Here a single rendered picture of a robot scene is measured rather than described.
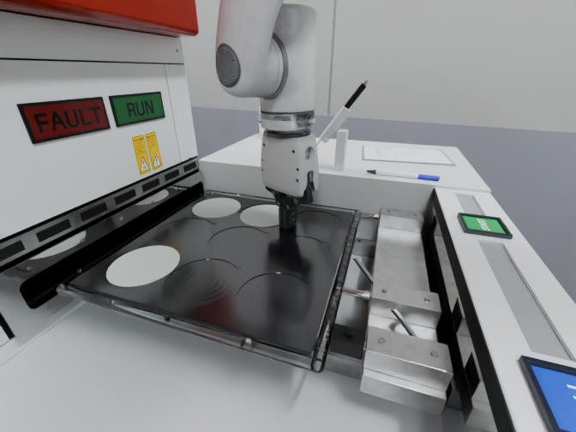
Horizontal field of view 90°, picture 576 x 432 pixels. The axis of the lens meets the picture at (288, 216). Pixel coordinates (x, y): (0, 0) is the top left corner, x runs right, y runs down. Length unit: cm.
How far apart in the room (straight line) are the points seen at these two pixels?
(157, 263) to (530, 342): 44
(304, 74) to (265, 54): 8
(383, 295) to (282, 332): 14
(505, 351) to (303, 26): 41
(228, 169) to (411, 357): 54
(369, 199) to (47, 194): 54
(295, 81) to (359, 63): 150
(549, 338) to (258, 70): 39
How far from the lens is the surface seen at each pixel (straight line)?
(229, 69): 39
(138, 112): 60
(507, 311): 35
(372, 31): 191
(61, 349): 53
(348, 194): 63
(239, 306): 38
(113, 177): 57
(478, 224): 49
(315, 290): 39
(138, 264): 49
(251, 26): 37
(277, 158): 47
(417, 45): 186
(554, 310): 38
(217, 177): 73
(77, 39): 55
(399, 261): 51
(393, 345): 34
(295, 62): 43
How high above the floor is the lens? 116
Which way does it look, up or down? 27 degrees down
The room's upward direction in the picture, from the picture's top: straight up
